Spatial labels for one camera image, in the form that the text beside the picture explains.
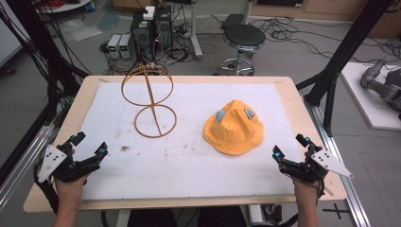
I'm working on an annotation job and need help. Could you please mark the grey desk leg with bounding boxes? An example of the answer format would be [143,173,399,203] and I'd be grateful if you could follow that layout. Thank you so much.
[186,0,204,61]

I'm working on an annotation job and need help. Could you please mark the black tape cross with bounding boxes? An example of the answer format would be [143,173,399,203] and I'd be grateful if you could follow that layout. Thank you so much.
[323,202,351,220]

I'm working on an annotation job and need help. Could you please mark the white table mat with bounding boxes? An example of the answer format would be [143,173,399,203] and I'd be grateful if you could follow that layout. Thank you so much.
[80,80,305,201]

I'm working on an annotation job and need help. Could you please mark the person's right hand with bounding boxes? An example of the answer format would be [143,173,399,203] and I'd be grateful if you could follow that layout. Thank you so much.
[291,150,322,205]

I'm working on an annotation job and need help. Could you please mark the white floor board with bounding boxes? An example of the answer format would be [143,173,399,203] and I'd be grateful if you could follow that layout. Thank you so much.
[340,61,401,132]

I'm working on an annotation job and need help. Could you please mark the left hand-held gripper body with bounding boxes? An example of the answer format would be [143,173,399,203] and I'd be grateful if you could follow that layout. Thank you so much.
[33,143,96,184]

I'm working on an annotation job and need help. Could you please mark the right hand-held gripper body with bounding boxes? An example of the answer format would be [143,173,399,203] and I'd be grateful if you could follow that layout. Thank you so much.
[278,148,355,189]

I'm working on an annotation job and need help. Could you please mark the black control box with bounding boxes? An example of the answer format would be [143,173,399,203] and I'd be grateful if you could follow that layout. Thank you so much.
[260,203,284,225]

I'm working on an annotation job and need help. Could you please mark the white table leg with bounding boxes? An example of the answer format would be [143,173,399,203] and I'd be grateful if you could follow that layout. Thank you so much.
[115,209,132,227]

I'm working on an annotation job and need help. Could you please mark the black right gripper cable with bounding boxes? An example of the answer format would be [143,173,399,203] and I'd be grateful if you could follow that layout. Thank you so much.
[315,176,326,201]

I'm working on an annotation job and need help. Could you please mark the wooden wire hat stand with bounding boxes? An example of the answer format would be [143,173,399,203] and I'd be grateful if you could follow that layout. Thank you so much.
[121,62,178,139]

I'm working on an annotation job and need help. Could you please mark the aluminium rail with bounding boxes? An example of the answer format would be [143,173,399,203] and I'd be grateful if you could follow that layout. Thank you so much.
[0,122,55,213]
[304,96,373,227]

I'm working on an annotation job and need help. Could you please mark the person's dark trouser legs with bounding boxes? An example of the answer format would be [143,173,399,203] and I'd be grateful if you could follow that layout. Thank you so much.
[127,206,249,227]

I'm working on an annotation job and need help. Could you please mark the black round stool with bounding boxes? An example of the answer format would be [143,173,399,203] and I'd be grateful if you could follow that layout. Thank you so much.
[217,24,267,77]

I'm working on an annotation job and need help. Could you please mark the black metal frame post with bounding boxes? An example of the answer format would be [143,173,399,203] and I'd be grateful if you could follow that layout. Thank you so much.
[5,0,91,105]
[295,0,395,137]

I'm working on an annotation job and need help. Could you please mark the clear plastic sheet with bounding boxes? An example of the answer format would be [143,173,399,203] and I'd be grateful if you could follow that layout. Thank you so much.
[59,18,104,43]

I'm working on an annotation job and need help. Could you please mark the grey bench power supply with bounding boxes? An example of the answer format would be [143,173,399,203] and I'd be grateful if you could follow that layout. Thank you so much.
[107,33,123,60]
[118,33,133,60]

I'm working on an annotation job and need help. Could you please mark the black computer tower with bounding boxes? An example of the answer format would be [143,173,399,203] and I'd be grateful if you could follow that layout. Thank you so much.
[130,10,156,62]
[153,6,175,59]

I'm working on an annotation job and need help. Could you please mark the white box on tower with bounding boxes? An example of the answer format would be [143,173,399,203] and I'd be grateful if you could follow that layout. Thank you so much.
[142,6,156,22]

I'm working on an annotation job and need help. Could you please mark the person's left hand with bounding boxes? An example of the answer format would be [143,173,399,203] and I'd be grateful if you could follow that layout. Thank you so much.
[54,171,91,204]

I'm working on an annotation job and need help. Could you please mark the yellow bucket hat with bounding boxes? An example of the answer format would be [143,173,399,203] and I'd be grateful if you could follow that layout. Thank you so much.
[202,98,265,157]

